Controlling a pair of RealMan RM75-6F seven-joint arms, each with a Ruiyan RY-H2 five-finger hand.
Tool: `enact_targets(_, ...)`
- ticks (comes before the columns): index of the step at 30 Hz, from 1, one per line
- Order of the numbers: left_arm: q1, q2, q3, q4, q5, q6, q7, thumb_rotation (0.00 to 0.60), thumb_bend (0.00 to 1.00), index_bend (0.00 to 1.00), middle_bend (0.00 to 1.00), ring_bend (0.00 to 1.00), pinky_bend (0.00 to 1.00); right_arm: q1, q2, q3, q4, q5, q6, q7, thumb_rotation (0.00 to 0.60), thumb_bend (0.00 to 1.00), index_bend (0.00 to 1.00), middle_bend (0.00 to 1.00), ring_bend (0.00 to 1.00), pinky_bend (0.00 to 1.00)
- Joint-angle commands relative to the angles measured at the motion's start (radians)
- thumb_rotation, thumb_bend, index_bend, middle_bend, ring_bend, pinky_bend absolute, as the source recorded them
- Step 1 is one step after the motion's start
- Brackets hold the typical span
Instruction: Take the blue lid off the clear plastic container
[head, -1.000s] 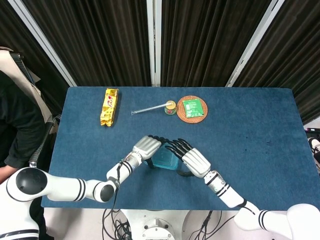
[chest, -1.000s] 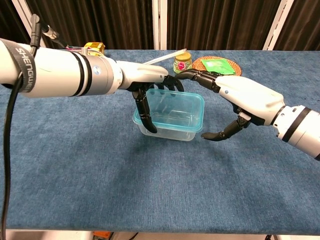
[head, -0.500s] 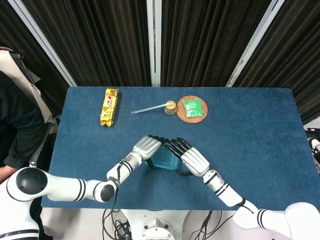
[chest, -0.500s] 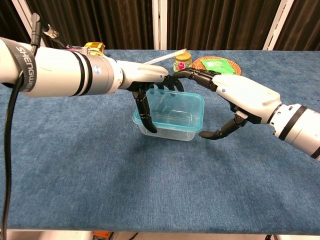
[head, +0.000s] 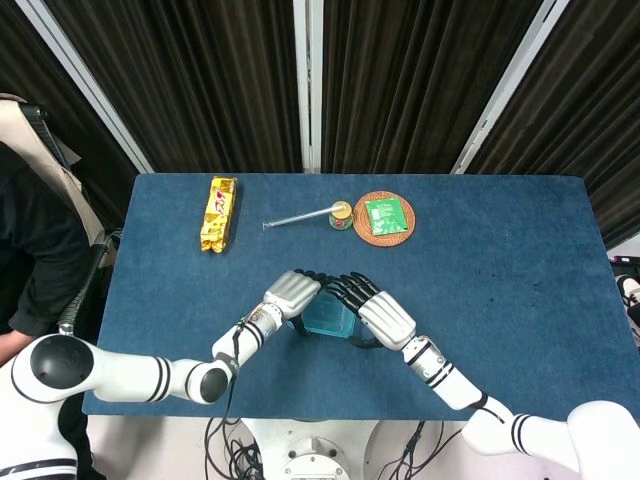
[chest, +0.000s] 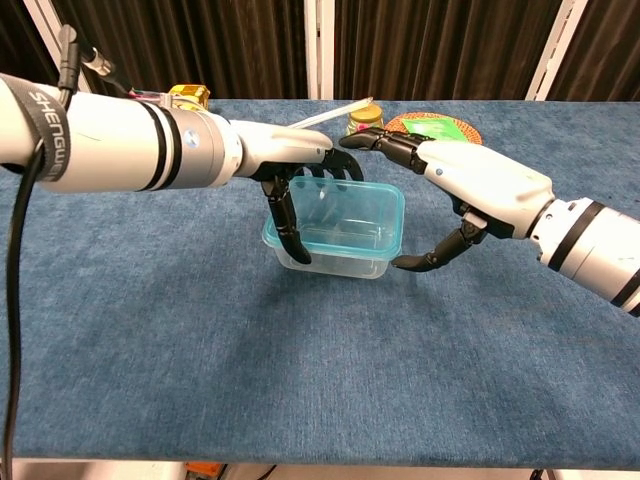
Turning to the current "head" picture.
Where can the gold foil snack package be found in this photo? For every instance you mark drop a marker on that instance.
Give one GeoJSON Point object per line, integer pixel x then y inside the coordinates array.
{"type": "Point", "coordinates": [218, 215]}

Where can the white shoe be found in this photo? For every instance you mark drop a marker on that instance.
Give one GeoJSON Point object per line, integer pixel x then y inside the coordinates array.
{"type": "Point", "coordinates": [630, 286]}

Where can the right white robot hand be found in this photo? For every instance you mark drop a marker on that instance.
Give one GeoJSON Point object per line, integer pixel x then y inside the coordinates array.
{"type": "Point", "coordinates": [387, 320]}

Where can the blue plastic container lid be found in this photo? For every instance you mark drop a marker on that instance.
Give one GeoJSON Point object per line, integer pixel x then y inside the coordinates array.
{"type": "Point", "coordinates": [327, 315]}

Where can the clear glass rod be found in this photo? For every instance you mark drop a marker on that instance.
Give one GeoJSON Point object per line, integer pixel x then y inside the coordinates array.
{"type": "Point", "coordinates": [300, 216]}

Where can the round woven brown coaster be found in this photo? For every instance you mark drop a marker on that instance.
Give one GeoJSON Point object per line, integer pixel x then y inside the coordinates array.
{"type": "Point", "coordinates": [361, 225]}

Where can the small jar with gold lid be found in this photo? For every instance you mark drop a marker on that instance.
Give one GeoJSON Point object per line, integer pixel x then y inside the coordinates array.
{"type": "Point", "coordinates": [340, 214]}

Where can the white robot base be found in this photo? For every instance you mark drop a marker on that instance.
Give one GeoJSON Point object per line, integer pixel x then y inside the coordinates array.
{"type": "Point", "coordinates": [312, 450]}

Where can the person in black clothes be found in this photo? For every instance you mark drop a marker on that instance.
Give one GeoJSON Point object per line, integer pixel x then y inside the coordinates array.
{"type": "Point", "coordinates": [40, 235]}

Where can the beige office chair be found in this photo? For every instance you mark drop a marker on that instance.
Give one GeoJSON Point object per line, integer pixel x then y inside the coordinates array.
{"type": "Point", "coordinates": [20, 120]}

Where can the blue felt table mat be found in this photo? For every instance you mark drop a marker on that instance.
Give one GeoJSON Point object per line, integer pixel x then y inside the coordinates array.
{"type": "Point", "coordinates": [500, 300]}

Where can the white partition post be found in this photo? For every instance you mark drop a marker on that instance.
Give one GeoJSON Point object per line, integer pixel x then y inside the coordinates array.
{"type": "Point", "coordinates": [307, 75]}
{"type": "Point", "coordinates": [86, 85]}
{"type": "Point", "coordinates": [510, 85]}

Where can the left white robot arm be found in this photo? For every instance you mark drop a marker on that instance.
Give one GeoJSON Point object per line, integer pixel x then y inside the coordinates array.
{"type": "Point", "coordinates": [125, 377]}

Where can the black pleated curtain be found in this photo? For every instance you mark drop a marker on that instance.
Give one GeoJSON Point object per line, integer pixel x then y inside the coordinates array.
{"type": "Point", "coordinates": [600, 100]}
{"type": "Point", "coordinates": [200, 75]}
{"type": "Point", "coordinates": [30, 65]}
{"type": "Point", "coordinates": [400, 75]}

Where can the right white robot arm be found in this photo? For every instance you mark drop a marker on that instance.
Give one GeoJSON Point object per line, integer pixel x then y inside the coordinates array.
{"type": "Point", "coordinates": [450, 385]}

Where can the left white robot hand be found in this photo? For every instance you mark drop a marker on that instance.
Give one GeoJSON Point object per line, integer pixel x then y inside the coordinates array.
{"type": "Point", "coordinates": [290, 290]}

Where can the green square sachet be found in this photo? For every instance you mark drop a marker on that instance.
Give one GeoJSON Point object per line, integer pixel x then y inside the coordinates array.
{"type": "Point", "coordinates": [385, 216]}

